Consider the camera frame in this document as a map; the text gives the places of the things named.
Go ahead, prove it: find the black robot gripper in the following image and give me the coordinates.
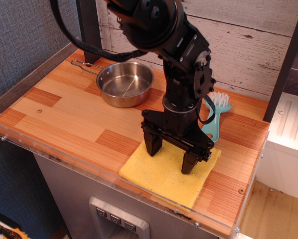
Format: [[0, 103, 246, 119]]
[[142, 109, 214, 174]]

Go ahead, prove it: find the yellow towel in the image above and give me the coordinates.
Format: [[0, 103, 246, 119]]
[[119, 141, 221, 212]]

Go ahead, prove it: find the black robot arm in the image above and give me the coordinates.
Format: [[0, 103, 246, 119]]
[[107, 0, 215, 174]]

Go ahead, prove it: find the clear acrylic edge guard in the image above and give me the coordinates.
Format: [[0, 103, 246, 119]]
[[0, 119, 268, 239]]

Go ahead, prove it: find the teal dish brush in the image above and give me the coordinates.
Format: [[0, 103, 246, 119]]
[[202, 92, 231, 142]]

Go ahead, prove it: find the small steel saucepan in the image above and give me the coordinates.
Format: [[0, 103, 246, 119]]
[[71, 59, 154, 108]]

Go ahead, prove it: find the grey cabinet with dispenser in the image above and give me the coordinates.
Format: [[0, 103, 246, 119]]
[[34, 154, 216, 239]]

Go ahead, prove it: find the orange object bottom left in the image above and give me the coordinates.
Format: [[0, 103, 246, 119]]
[[14, 229, 29, 239]]

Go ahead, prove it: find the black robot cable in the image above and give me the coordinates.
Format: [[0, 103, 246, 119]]
[[50, 0, 147, 63]]

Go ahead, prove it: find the dark right shelf post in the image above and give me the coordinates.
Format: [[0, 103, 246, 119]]
[[263, 21, 298, 122]]

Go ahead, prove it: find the dark shelf post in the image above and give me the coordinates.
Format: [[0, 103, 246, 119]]
[[76, 0, 105, 64], [263, 21, 298, 122]]

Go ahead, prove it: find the dark left shelf post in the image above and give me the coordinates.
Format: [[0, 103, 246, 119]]
[[76, 0, 105, 64]]

